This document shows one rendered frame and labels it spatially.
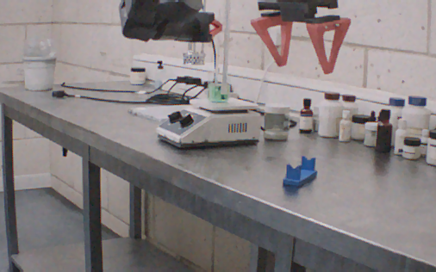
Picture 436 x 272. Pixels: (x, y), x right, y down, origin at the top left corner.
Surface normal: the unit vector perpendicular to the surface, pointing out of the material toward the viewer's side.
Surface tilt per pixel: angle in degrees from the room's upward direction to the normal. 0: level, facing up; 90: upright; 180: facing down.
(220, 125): 90
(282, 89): 90
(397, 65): 90
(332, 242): 90
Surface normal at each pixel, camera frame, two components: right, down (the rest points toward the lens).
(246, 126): 0.48, 0.18
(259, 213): -0.82, 0.07
